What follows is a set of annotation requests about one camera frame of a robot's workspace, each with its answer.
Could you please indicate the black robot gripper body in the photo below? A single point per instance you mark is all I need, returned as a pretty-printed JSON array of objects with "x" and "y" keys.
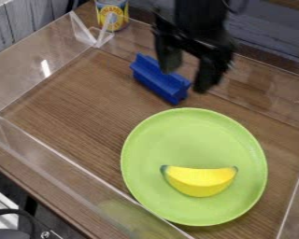
[{"x": 195, "y": 23}]

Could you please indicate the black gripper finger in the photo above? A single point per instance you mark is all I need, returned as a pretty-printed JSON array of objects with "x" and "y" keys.
[
  {"x": 209, "y": 74},
  {"x": 169, "y": 51}
]

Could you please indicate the yellow toy banana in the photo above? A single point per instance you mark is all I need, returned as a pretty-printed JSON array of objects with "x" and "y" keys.
[{"x": 199, "y": 182}]

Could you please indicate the green round plate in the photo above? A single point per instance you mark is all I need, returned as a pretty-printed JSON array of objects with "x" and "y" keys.
[{"x": 197, "y": 138}]

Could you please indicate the blue plastic block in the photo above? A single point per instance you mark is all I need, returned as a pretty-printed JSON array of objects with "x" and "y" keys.
[{"x": 169, "y": 86}]

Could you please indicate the yellow labelled tin can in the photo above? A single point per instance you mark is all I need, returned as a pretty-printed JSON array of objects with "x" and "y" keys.
[{"x": 112, "y": 12}]

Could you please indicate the black device with knob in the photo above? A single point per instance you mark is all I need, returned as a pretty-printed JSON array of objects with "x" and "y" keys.
[{"x": 44, "y": 228}]

